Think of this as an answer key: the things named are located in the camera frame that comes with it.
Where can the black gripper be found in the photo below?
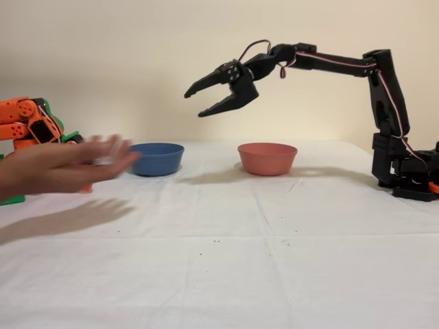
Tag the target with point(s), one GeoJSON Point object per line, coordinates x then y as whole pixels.
{"type": "Point", "coordinates": [245, 86]}

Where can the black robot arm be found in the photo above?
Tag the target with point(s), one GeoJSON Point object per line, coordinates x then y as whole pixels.
{"type": "Point", "coordinates": [387, 103]}

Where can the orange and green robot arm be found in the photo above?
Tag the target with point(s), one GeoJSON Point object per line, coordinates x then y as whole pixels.
{"type": "Point", "coordinates": [20, 130]}

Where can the person's bare hand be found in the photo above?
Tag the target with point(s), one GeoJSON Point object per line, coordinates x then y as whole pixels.
{"type": "Point", "coordinates": [68, 168]}

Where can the blue plastic bowl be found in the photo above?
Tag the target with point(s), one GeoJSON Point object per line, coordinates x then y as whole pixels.
{"type": "Point", "coordinates": [161, 159]}

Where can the pink plastic bowl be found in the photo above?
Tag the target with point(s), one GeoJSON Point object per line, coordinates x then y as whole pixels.
{"type": "Point", "coordinates": [267, 159]}

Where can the white tablecloth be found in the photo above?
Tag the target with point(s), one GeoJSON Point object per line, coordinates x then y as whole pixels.
{"type": "Point", "coordinates": [219, 274]}

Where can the orange table clamp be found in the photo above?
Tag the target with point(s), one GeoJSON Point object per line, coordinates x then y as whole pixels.
{"type": "Point", "coordinates": [435, 187]}

